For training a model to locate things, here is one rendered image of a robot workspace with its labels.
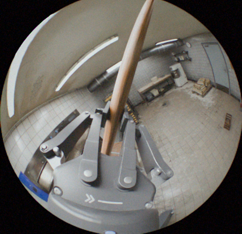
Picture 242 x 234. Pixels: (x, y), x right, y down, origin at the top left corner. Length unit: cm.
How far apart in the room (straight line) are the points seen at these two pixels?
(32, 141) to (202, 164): 297
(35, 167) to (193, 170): 266
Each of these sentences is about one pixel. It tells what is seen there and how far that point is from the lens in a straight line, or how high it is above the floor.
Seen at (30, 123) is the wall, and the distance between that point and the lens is 141.
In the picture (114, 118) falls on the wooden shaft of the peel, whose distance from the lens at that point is 16.
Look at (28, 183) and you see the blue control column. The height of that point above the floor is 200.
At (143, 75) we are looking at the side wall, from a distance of 529.
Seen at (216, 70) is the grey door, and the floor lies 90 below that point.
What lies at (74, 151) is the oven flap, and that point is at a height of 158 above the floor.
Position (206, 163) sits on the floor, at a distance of 219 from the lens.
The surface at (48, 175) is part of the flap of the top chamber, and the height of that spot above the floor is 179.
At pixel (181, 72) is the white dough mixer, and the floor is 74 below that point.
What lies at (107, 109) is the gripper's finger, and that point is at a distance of 15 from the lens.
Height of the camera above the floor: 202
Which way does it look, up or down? 20 degrees down
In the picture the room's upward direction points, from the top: 36 degrees counter-clockwise
